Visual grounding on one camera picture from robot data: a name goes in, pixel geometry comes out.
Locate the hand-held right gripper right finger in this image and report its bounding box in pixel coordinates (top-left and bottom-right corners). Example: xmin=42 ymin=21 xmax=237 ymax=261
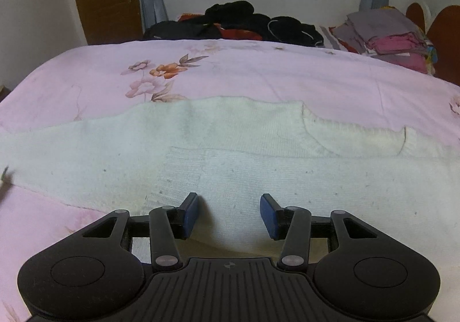
xmin=259 ymin=193 xmax=379 ymax=272

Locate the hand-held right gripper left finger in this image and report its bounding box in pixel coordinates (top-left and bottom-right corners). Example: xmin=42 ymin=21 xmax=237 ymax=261
xmin=82 ymin=192 xmax=200 ymax=272

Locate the white knit sweater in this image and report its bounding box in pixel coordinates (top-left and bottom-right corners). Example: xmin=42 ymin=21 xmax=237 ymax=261
xmin=0 ymin=96 xmax=460 ymax=261

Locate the pile of black clothes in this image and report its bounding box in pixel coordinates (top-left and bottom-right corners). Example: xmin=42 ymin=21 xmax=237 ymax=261
xmin=143 ymin=0 xmax=326 ymax=48

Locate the stack of folded clothes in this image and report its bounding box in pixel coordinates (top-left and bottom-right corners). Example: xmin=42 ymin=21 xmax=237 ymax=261
xmin=331 ymin=8 xmax=438 ymax=75

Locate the pink floral blanket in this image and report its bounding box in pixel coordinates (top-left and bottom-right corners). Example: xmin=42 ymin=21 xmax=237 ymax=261
xmin=0 ymin=38 xmax=460 ymax=322

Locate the red cloth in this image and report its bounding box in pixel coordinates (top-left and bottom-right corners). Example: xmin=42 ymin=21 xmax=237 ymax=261
xmin=178 ymin=13 xmax=264 ymax=41

